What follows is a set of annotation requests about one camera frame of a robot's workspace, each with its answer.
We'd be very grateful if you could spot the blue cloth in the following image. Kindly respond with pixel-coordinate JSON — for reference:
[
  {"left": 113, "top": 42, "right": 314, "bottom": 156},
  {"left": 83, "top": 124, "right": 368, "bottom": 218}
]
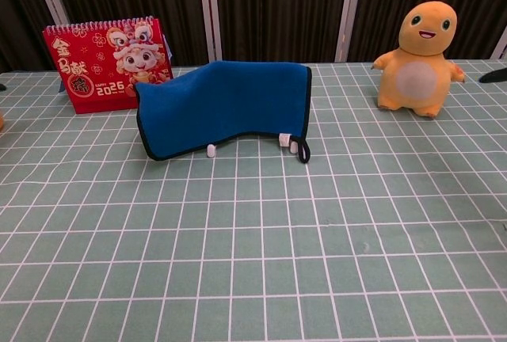
[{"left": 135, "top": 60, "right": 313, "bottom": 165}]

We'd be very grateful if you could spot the red desk calendar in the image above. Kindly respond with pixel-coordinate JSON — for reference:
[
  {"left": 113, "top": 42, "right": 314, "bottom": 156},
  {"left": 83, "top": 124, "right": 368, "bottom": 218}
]
[{"left": 42, "top": 17, "right": 175, "bottom": 115}]

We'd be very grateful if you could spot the metal wire rack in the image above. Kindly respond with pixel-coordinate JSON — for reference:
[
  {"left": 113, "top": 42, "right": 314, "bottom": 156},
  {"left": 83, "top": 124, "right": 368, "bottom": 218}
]
[{"left": 205, "top": 140, "right": 299, "bottom": 159}]

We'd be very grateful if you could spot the green grid tablecloth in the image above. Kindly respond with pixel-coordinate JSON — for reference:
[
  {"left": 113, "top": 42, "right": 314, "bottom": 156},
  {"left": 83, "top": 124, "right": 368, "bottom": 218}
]
[{"left": 0, "top": 59, "right": 507, "bottom": 342}]

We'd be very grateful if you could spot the yellow plush dinosaur toy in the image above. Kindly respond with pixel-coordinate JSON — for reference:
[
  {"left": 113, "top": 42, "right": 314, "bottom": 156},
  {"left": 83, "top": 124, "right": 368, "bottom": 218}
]
[{"left": 371, "top": 0, "right": 467, "bottom": 120}]

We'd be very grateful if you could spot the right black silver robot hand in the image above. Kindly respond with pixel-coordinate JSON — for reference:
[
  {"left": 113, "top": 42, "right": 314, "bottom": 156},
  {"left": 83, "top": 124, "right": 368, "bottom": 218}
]
[{"left": 478, "top": 69, "right": 507, "bottom": 84}]

